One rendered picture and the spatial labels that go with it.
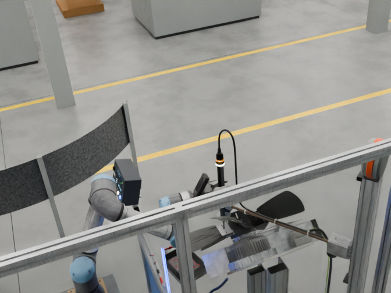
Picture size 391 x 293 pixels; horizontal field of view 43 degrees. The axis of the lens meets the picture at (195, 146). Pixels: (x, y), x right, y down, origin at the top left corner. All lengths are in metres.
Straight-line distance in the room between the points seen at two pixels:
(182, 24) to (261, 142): 3.64
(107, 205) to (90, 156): 2.03
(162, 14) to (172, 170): 3.86
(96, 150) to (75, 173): 0.27
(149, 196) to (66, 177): 1.02
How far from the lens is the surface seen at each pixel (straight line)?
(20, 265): 1.51
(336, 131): 5.80
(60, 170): 4.15
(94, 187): 2.35
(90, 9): 10.37
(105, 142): 4.36
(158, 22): 8.49
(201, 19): 8.74
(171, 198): 2.44
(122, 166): 3.16
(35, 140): 6.20
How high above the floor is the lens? 3.03
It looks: 33 degrees down
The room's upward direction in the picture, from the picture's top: 5 degrees counter-clockwise
